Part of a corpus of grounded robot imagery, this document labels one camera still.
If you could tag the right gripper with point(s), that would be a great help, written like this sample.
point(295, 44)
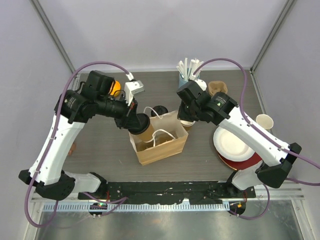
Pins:
point(182, 115)

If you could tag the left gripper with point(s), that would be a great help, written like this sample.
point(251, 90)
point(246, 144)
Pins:
point(128, 119)

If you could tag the black coffee cup lid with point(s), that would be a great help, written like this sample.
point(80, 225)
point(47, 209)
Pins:
point(141, 125)

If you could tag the stack of paper cups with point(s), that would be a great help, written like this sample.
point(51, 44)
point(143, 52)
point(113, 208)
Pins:
point(187, 125)

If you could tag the cardboard cup carrier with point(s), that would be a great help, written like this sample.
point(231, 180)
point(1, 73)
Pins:
point(217, 86)

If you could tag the brown paper bag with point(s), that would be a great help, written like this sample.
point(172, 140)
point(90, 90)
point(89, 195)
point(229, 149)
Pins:
point(169, 139)

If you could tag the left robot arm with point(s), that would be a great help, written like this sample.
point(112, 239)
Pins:
point(95, 96)

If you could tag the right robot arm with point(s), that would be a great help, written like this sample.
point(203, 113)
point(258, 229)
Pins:
point(277, 156)

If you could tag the blue straw holder cup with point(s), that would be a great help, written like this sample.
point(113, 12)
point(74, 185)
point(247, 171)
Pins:
point(183, 81)

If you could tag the orange bowl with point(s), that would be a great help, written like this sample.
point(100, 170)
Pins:
point(115, 89)

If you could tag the white wrapped straws bundle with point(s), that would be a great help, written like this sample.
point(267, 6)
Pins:
point(189, 69)

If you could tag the white paper plate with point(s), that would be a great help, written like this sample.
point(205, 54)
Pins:
point(230, 146)

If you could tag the pink mug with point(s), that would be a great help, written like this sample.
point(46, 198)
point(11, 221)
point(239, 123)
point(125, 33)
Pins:
point(72, 148)

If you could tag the yellow-green mug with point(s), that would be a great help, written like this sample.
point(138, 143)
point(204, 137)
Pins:
point(265, 121)

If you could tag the red round tray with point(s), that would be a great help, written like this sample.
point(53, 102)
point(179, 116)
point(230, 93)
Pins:
point(245, 162)

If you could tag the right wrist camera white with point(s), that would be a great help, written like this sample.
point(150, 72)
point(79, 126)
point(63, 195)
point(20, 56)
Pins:
point(201, 85)

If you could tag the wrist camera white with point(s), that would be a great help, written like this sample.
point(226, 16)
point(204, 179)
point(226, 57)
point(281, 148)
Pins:
point(132, 87)
point(201, 85)

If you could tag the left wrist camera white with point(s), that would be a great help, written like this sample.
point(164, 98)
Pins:
point(132, 87)

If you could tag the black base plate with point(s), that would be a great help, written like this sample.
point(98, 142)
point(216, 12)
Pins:
point(167, 192)

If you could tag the aluminium front rail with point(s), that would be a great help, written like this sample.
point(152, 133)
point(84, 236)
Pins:
point(287, 192)

